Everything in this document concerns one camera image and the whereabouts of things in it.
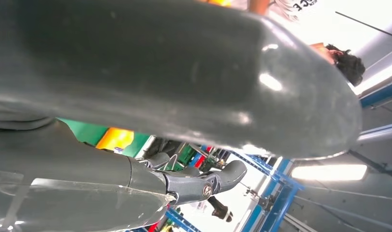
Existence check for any person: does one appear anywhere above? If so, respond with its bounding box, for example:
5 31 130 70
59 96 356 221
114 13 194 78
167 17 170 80
208 196 234 223
247 0 367 87

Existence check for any blue metal shelving rack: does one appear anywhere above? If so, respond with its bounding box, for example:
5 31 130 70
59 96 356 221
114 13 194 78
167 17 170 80
163 145 306 232

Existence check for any green plastic crate stack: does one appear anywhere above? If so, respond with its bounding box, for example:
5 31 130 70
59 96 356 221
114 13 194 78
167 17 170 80
178 145 197 165

